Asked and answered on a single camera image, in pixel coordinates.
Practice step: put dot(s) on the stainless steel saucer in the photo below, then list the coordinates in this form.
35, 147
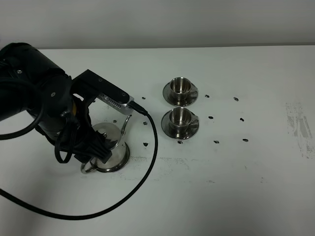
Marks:
177, 134
178, 102

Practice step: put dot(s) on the stainless steel teacup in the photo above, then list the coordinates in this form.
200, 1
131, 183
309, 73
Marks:
181, 118
181, 88

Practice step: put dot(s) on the near stainless steel teacup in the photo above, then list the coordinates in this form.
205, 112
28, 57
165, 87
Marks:
181, 118

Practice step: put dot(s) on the near stainless steel saucer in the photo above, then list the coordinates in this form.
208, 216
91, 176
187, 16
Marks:
177, 134

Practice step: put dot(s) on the far stainless steel teacup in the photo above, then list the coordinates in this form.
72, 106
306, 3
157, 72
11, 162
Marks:
181, 88

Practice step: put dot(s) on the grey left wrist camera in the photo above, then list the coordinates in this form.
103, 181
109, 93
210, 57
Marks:
91, 86

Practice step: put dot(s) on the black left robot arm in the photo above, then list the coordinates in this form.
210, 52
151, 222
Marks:
26, 75

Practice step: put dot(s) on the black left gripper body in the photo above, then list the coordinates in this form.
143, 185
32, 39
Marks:
66, 125

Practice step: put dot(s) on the stainless steel teapot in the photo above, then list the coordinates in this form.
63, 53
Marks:
114, 139

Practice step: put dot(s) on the far stainless steel saucer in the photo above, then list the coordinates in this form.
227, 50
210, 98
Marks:
178, 102

